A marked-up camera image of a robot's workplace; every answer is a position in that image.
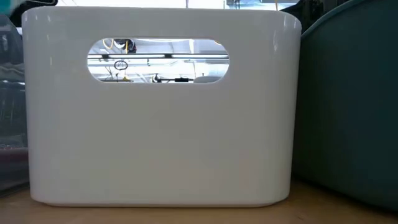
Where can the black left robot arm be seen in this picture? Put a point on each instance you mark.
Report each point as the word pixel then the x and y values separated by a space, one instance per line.
pixel 34 3

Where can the white plastic bin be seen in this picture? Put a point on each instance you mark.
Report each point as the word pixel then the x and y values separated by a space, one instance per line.
pixel 161 140

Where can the teal plastic bin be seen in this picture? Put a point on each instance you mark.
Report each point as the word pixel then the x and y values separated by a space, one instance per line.
pixel 348 109

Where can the clear plastic toiletry bag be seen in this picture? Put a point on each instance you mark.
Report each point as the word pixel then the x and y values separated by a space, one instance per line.
pixel 12 109

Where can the silver horizontal rail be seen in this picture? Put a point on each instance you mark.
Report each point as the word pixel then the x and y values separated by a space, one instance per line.
pixel 140 56

